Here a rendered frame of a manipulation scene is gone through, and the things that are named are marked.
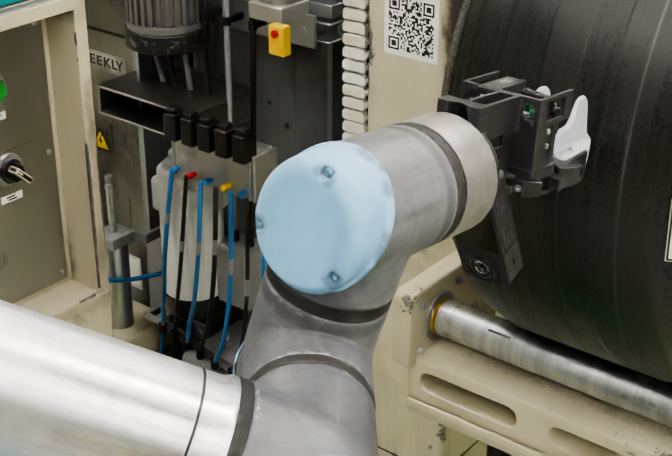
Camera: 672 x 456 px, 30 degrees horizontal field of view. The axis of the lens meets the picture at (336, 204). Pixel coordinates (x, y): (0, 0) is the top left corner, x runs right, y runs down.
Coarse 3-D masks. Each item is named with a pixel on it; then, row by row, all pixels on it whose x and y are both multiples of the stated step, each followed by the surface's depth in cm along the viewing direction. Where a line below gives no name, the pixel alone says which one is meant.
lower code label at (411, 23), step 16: (400, 0) 142; (416, 0) 140; (432, 0) 139; (384, 16) 144; (400, 16) 142; (416, 16) 141; (432, 16) 140; (384, 32) 145; (400, 32) 143; (416, 32) 142; (432, 32) 140; (384, 48) 145; (400, 48) 144; (416, 48) 143; (432, 48) 141
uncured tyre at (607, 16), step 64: (512, 0) 113; (576, 0) 110; (640, 0) 107; (448, 64) 121; (512, 64) 113; (576, 64) 109; (640, 64) 106; (640, 128) 106; (576, 192) 111; (640, 192) 107; (576, 256) 114; (640, 256) 110; (512, 320) 132; (576, 320) 121; (640, 320) 115
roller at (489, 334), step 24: (456, 312) 144; (480, 312) 143; (456, 336) 143; (480, 336) 141; (504, 336) 140; (528, 336) 139; (504, 360) 141; (528, 360) 138; (552, 360) 136; (576, 360) 135; (600, 360) 134; (576, 384) 135; (600, 384) 133; (624, 384) 132; (648, 384) 131; (624, 408) 133; (648, 408) 130
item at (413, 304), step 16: (448, 256) 150; (432, 272) 146; (448, 272) 146; (400, 288) 143; (416, 288) 143; (432, 288) 144; (448, 288) 147; (464, 288) 150; (400, 304) 142; (416, 304) 142; (432, 304) 145; (480, 304) 155; (400, 320) 143; (416, 320) 143; (400, 336) 144; (416, 336) 144; (432, 336) 146; (400, 352) 145; (416, 352) 145
